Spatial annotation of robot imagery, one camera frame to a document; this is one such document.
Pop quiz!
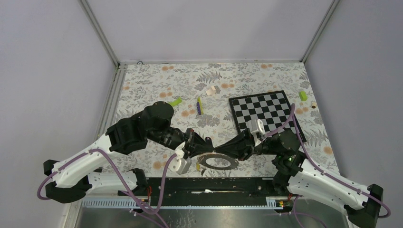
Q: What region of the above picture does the black key tag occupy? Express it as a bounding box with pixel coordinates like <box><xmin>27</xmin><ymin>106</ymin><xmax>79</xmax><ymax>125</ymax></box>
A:
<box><xmin>205</xmin><ymin>137</ymin><xmax>212</xmax><ymax>144</ymax></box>

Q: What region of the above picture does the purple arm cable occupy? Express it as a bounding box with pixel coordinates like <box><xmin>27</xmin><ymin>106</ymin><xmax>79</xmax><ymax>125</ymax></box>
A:
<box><xmin>263</xmin><ymin>103</ymin><xmax>392</xmax><ymax>228</ymax></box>
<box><xmin>37</xmin><ymin>148</ymin><xmax>179</xmax><ymax>228</ymax></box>

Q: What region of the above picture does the floral table mat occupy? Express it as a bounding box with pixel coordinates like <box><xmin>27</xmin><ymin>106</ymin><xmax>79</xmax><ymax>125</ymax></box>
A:
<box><xmin>115</xmin><ymin>63</ymin><xmax>339</xmax><ymax>172</ymax></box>

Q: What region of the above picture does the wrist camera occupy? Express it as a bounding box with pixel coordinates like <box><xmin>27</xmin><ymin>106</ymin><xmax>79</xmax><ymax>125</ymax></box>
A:
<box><xmin>168</xmin><ymin>142</ymin><xmax>192</xmax><ymax>175</ymax></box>
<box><xmin>246</xmin><ymin>119</ymin><xmax>266</xmax><ymax>144</ymax></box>

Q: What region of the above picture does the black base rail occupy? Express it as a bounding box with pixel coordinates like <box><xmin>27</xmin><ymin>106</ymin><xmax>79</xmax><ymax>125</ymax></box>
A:
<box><xmin>133</xmin><ymin>177</ymin><xmax>291</xmax><ymax>207</ymax></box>

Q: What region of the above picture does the small green block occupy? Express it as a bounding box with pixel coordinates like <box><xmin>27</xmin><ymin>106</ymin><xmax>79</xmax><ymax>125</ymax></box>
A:
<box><xmin>298</xmin><ymin>91</ymin><xmax>308</xmax><ymax>101</ymax></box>

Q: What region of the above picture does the cream toy block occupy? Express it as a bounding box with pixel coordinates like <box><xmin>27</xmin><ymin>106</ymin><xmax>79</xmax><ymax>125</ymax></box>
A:
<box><xmin>206</xmin><ymin>86</ymin><xmax>217</xmax><ymax>96</ymax></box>

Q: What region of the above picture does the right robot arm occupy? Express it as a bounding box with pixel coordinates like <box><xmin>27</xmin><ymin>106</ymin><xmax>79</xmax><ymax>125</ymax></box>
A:
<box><xmin>214</xmin><ymin>129</ymin><xmax>384</xmax><ymax>228</ymax></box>

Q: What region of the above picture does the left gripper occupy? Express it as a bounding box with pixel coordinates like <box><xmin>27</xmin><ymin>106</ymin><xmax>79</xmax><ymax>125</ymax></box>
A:
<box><xmin>148</xmin><ymin>126</ymin><xmax>215</xmax><ymax>159</ymax></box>

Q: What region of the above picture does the black white chessboard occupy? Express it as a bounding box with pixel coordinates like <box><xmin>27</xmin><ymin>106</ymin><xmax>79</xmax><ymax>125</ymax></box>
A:
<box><xmin>229</xmin><ymin>90</ymin><xmax>291</xmax><ymax>133</ymax></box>

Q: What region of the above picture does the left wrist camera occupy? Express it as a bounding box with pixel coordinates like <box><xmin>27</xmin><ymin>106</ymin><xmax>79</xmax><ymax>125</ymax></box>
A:
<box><xmin>168</xmin><ymin>142</ymin><xmax>192</xmax><ymax>175</ymax></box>

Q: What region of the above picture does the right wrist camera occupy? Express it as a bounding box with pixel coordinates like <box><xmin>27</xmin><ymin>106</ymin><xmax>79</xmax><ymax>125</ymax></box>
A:
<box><xmin>246</xmin><ymin>119</ymin><xmax>266</xmax><ymax>144</ymax></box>

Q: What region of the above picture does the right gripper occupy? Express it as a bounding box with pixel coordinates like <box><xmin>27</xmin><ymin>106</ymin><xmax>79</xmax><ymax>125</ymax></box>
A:
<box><xmin>214</xmin><ymin>127</ymin><xmax>280</xmax><ymax>161</ymax></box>

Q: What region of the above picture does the green curved block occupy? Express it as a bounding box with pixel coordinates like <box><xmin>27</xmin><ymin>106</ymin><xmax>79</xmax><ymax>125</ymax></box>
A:
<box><xmin>169</xmin><ymin>97</ymin><xmax>182</xmax><ymax>107</ymax></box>

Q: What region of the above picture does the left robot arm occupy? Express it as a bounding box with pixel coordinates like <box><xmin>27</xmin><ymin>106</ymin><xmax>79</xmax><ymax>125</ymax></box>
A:
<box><xmin>37</xmin><ymin>101</ymin><xmax>213</xmax><ymax>203</ymax></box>

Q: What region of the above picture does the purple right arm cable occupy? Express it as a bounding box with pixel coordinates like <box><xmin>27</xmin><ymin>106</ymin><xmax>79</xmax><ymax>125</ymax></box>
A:
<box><xmin>263</xmin><ymin>103</ymin><xmax>392</xmax><ymax>228</ymax></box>

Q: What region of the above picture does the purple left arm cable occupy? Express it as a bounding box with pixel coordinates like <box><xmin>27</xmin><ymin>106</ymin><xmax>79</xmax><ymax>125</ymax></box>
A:
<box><xmin>37</xmin><ymin>148</ymin><xmax>179</xmax><ymax>228</ymax></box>

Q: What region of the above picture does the large silver keyring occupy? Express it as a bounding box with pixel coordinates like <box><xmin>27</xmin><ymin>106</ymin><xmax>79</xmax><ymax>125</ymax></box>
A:
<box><xmin>196</xmin><ymin>153</ymin><xmax>239</xmax><ymax>177</ymax></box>

